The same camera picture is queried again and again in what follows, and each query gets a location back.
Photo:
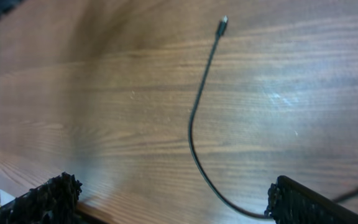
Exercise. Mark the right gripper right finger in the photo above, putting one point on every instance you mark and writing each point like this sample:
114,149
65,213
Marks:
290,202

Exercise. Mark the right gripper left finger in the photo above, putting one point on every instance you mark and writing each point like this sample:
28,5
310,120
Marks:
53,202

